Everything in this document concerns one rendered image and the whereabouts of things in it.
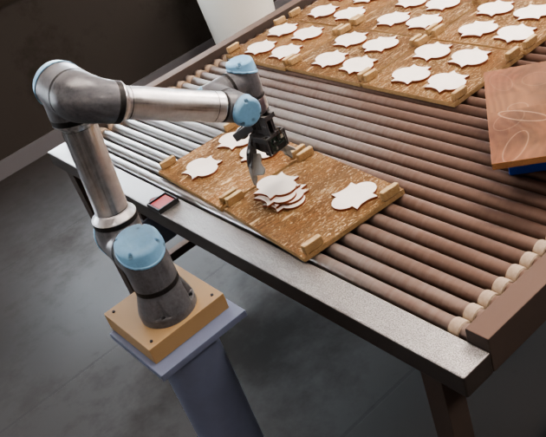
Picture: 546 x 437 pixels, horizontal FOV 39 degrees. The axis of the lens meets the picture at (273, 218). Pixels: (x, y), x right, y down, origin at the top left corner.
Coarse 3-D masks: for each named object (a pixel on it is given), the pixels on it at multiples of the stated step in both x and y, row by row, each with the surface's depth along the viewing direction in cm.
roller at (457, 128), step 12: (216, 72) 322; (264, 84) 297; (276, 84) 292; (288, 84) 288; (312, 96) 276; (324, 96) 271; (336, 96) 267; (360, 108) 258; (372, 108) 253; (384, 108) 250; (408, 120) 241; (420, 120) 238; (432, 120) 235; (456, 132) 227; (468, 132) 224; (480, 132) 221
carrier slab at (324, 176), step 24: (288, 168) 233; (312, 168) 229; (336, 168) 225; (312, 192) 218; (240, 216) 219; (264, 216) 215; (288, 216) 212; (312, 216) 208; (336, 216) 205; (360, 216) 201; (288, 240) 202; (336, 240) 198
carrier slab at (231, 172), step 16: (208, 144) 263; (288, 144) 246; (224, 160) 249; (240, 160) 246; (272, 160) 240; (288, 160) 237; (176, 176) 250; (224, 176) 241; (240, 176) 238; (192, 192) 239; (208, 192) 235
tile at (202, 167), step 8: (192, 160) 254; (200, 160) 252; (208, 160) 251; (216, 160) 249; (192, 168) 250; (200, 168) 248; (208, 168) 246; (216, 168) 245; (192, 176) 245; (200, 176) 244; (208, 176) 243
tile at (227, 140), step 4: (232, 132) 263; (224, 136) 262; (228, 136) 261; (232, 136) 260; (248, 136) 257; (220, 140) 260; (224, 140) 259; (228, 140) 258; (232, 140) 257; (240, 140) 256; (244, 140) 255; (248, 140) 254; (220, 144) 258; (224, 144) 257; (228, 144) 256; (232, 144) 255; (236, 144) 255; (240, 144) 254; (244, 144) 253; (228, 148) 255; (232, 148) 253
